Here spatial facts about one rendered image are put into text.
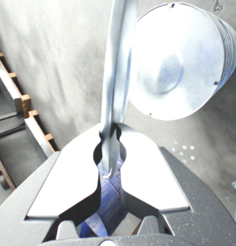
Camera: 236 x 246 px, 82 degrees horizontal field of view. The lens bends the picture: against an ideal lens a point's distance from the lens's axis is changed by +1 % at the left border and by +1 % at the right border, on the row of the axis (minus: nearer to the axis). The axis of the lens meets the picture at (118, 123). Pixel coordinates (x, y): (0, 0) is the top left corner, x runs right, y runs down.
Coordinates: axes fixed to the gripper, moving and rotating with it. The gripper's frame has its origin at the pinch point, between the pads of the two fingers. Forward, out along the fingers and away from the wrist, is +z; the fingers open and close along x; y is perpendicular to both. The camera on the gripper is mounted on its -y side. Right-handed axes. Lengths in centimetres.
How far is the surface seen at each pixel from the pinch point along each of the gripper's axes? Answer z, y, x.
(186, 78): 24.0, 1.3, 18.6
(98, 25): 94, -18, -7
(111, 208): 34, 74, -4
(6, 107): 316, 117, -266
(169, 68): 26.6, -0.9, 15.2
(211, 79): 20.2, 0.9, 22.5
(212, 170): 37, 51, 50
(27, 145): 252, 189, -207
